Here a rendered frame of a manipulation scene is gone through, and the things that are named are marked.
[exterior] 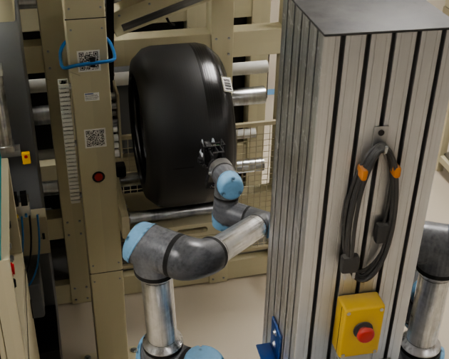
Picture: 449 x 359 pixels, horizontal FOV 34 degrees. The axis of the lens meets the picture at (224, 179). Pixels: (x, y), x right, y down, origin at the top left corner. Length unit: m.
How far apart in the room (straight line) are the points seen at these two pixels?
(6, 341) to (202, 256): 0.64
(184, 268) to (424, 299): 0.67
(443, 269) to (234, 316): 1.83
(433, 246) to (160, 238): 0.70
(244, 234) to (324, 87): 0.83
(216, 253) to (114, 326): 1.34
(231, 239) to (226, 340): 1.62
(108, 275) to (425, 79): 1.90
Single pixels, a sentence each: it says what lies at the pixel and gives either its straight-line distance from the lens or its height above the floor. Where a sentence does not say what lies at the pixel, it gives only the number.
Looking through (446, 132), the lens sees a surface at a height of 0.29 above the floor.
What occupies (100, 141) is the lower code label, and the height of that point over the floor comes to 1.20.
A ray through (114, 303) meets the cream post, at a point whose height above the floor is 0.46.
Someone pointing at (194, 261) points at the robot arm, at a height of 1.33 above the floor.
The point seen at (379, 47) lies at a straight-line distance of 1.28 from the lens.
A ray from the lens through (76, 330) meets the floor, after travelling 3.64.
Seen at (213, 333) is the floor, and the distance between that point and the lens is 3.57.
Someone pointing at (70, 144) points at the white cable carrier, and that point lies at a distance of 2.64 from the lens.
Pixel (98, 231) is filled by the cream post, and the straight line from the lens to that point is 2.83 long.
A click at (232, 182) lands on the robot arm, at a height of 1.33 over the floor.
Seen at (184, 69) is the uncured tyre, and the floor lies 1.47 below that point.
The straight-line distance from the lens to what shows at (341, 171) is 1.36.
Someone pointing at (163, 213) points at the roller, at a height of 0.91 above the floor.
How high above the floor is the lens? 2.45
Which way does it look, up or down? 31 degrees down
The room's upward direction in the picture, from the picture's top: 1 degrees clockwise
